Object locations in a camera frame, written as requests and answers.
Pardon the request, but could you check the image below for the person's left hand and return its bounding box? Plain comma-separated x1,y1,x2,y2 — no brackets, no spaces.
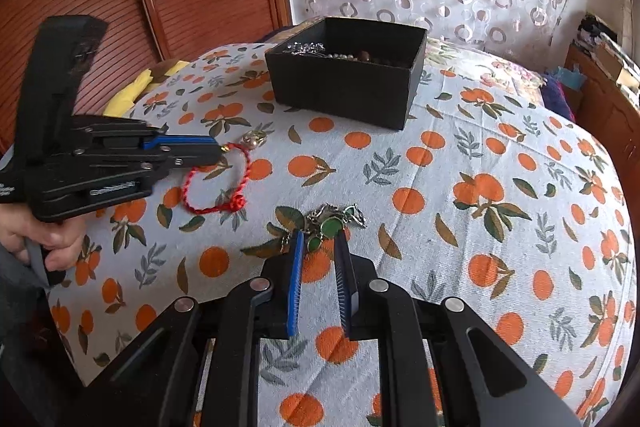
0,202,86,273

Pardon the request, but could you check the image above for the silver chain necklace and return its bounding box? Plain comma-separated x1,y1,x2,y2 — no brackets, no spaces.
282,41,331,58

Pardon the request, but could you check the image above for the cardboard box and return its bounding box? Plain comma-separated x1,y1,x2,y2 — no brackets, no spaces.
597,42,640,92

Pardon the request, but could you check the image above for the dark blue blanket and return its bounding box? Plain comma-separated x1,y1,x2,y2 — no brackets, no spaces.
540,74,578,122

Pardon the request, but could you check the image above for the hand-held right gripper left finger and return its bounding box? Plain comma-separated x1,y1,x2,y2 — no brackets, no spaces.
80,229,306,427

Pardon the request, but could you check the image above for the pile of dark clothes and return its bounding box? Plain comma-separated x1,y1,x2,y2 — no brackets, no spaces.
577,12,616,48

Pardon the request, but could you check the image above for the wooden cabinet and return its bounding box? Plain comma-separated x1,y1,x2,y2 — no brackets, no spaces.
565,44,640,158

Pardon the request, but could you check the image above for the floral blanket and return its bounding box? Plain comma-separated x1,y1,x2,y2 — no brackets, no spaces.
425,38,548,90

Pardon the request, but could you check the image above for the black box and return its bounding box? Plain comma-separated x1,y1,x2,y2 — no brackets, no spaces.
264,17,427,130

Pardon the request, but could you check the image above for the yellow plush toy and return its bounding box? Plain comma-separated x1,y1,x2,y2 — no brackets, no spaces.
102,61,191,118

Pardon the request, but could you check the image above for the brown wooden bead bracelet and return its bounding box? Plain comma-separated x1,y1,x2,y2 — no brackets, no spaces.
350,49,401,65

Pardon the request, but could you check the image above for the green stone silver bracelet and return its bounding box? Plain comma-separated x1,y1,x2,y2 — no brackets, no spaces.
280,202,368,255

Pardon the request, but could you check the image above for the red string bracelet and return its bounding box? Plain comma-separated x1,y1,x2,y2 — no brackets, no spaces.
180,142,251,215

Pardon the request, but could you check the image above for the gold charm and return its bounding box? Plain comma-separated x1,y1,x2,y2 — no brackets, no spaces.
241,130,273,151

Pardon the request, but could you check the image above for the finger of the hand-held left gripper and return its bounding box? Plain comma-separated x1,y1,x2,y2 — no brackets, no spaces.
142,146,224,182
90,119,223,154

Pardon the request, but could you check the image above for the blue paper bag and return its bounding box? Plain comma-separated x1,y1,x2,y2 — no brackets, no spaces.
550,64,586,90

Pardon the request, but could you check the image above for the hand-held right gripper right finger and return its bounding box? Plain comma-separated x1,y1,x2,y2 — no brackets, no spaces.
332,229,583,427

